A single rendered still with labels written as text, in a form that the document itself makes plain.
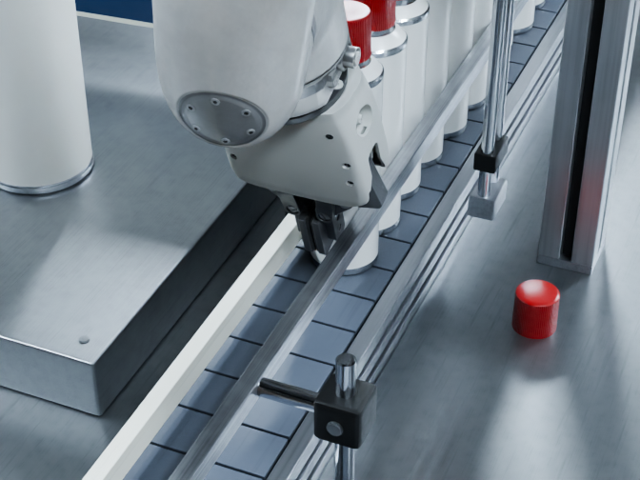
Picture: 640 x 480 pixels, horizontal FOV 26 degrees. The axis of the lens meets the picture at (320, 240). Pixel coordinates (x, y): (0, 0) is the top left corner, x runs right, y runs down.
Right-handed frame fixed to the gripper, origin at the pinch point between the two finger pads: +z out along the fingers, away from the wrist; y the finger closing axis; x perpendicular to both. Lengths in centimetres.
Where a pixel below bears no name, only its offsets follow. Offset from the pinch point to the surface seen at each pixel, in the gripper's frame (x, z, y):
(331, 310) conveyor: 3.9, 5.2, -1.7
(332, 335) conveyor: 6.2, 4.4, -2.8
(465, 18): -24.5, 3.6, -2.5
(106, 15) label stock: -22.9, 10.4, 32.0
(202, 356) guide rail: 13.2, -1.2, 3.0
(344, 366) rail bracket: 16.3, -11.4, -9.6
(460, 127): -21.2, 13.5, -2.6
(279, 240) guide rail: 0.8, 2.6, 3.3
